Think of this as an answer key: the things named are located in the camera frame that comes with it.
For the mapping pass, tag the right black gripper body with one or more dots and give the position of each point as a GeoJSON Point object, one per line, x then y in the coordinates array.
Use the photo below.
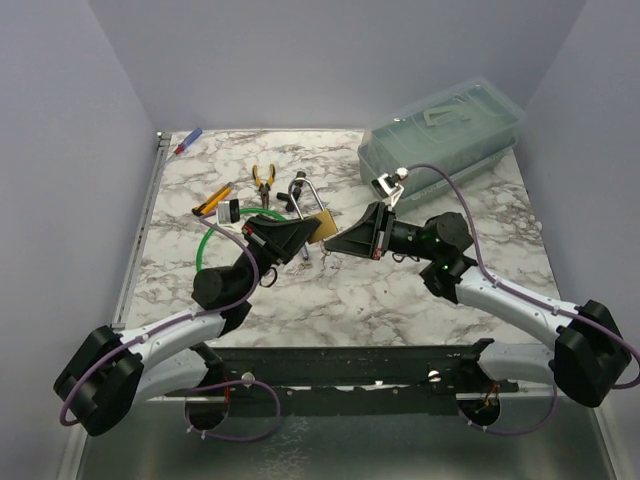
{"type": "Point", "coordinates": [402, 237]}

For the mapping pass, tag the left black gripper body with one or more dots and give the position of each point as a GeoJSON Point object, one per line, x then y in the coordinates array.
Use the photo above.
{"type": "Point", "coordinates": [245, 266]}

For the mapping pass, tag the brass padlock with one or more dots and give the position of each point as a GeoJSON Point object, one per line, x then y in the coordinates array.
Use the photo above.
{"type": "Point", "coordinates": [326, 224]}

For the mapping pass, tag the silver padlock keys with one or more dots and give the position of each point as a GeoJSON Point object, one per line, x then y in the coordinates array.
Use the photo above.
{"type": "Point", "coordinates": [326, 254]}

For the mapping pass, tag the green cable lock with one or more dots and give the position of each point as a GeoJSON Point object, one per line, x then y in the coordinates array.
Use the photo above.
{"type": "Point", "coordinates": [210, 232]}

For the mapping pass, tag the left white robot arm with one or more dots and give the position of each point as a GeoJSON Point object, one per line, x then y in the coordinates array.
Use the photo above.
{"type": "Point", "coordinates": [104, 377]}

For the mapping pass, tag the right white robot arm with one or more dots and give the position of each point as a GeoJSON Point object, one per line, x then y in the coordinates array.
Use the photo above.
{"type": "Point", "coordinates": [578, 348]}

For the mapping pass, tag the black T-shaped tool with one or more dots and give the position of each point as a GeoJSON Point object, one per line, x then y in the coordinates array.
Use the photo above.
{"type": "Point", "coordinates": [293, 194]}

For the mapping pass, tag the yellow utility knife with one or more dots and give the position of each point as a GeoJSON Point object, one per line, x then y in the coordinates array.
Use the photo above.
{"type": "Point", "coordinates": [212, 201]}

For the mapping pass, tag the translucent green plastic toolbox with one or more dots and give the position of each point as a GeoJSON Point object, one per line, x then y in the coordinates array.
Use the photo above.
{"type": "Point", "coordinates": [464, 130]}

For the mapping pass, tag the blue red screwdriver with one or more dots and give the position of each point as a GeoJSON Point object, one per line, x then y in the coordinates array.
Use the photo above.
{"type": "Point", "coordinates": [188, 141]}

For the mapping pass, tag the yellow handled pliers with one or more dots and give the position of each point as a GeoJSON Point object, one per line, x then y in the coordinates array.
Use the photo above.
{"type": "Point", "coordinates": [264, 185]}

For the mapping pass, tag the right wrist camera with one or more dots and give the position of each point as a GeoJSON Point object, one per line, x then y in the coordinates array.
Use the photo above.
{"type": "Point", "coordinates": [389, 187]}

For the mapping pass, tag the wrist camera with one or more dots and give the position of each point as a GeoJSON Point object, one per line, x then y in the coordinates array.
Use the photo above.
{"type": "Point", "coordinates": [227, 213]}
{"type": "Point", "coordinates": [389, 187]}

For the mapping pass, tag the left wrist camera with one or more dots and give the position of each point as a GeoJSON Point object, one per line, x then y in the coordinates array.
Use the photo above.
{"type": "Point", "coordinates": [227, 213]}

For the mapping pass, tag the aluminium frame rail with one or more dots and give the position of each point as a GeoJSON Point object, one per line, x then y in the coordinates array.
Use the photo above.
{"type": "Point", "coordinates": [116, 317]}

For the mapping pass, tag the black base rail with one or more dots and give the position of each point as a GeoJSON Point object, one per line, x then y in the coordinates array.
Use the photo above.
{"type": "Point", "coordinates": [341, 381]}

